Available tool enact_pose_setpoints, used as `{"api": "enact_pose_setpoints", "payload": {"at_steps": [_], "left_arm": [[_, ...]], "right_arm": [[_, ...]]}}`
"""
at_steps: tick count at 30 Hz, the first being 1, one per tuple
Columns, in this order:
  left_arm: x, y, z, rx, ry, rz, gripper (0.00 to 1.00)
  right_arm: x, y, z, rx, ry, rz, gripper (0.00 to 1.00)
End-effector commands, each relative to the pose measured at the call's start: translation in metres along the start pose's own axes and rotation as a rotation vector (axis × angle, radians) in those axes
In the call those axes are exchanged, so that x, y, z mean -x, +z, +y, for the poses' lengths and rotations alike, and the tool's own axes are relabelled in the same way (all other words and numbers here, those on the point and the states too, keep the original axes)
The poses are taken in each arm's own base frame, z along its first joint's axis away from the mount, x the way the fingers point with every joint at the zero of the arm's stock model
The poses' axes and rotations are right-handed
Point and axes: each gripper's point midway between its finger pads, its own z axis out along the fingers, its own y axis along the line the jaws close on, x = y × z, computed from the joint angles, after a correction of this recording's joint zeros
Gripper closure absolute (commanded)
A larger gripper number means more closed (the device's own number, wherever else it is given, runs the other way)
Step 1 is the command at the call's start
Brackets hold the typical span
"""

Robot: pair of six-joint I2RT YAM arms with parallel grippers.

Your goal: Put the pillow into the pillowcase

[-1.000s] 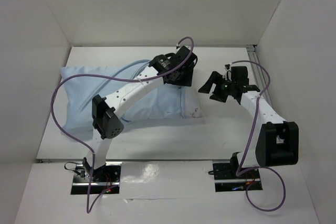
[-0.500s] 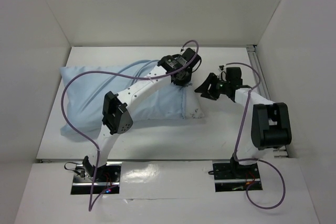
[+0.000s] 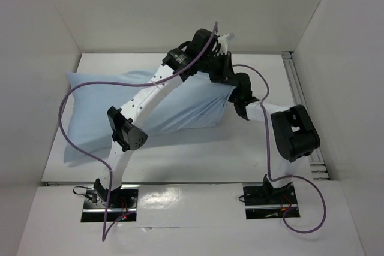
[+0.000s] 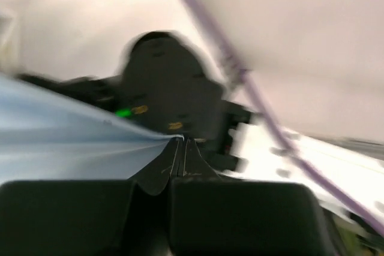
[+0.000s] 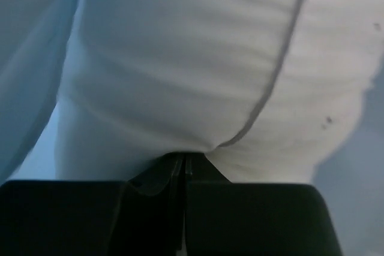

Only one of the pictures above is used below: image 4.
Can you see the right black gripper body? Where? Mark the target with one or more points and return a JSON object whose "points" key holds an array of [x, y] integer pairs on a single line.
{"points": [[163, 87]]}

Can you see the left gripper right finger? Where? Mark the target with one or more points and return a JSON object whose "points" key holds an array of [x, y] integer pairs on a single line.
{"points": [[189, 163]]}

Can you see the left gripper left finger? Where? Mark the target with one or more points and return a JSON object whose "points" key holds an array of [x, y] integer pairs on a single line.
{"points": [[153, 178]]}

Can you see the light blue pillowcase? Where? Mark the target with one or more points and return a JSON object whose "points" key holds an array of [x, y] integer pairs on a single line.
{"points": [[47, 136]]}

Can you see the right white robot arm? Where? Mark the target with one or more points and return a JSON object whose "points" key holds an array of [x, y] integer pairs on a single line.
{"points": [[273, 153]]}

